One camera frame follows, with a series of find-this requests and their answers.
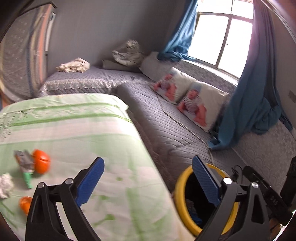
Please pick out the blue curtain left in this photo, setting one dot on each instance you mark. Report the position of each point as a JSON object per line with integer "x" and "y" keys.
{"x": 178, "y": 45}

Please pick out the yellow rimmed trash bin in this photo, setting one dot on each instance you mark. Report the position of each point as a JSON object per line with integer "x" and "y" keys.
{"x": 198, "y": 194}

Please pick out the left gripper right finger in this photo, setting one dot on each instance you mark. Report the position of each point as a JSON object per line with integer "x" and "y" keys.
{"x": 216, "y": 224}

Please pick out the grey quilted corner sofa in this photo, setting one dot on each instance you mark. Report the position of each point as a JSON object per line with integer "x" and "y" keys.
{"x": 170, "y": 137}

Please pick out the right baby print pillow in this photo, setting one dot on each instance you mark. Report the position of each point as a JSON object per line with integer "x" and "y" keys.
{"x": 202, "y": 104}

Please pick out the left baby print pillow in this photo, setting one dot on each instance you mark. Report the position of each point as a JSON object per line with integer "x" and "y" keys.
{"x": 173, "y": 85}

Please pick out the whole orange peel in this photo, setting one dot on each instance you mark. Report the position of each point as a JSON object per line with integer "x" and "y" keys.
{"x": 42, "y": 161}

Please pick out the blue curtain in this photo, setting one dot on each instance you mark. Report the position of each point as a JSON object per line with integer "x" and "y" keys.
{"x": 255, "y": 105}
{"x": 178, "y": 45}

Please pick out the white tissue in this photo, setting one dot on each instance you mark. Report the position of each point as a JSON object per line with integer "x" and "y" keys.
{"x": 6, "y": 186}

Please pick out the green floral table cloth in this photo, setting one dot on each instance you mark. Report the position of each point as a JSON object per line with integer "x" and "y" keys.
{"x": 130, "y": 201}

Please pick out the tiger plush toy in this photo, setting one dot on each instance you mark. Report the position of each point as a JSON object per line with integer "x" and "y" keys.
{"x": 129, "y": 54}

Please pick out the grey flat cushion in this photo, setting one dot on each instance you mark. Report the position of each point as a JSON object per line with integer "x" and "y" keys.
{"x": 113, "y": 65}

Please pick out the blue curtain right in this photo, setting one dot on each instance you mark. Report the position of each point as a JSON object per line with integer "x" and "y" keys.
{"x": 255, "y": 105}

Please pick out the baby print pillow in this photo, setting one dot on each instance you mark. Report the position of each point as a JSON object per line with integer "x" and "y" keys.
{"x": 173, "y": 85}
{"x": 202, "y": 104}

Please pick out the grey green snack wrapper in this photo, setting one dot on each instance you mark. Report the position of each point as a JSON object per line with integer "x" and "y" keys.
{"x": 27, "y": 166}

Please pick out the window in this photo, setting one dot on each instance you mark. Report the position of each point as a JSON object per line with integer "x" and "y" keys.
{"x": 222, "y": 35}

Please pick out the cream crumpled cloth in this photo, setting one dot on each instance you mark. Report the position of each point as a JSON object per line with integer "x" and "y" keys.
{"x": 77, "y": 65}

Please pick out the open orange peel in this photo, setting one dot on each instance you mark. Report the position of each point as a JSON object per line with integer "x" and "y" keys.
{"x": 25, "y": 203}

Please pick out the striped grey folded mattress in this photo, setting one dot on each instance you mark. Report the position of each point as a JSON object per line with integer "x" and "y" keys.
{"x": 24, "y": 51}

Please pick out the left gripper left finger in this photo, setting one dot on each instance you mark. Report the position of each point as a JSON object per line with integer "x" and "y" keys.
{"x": 43, "y": 221}

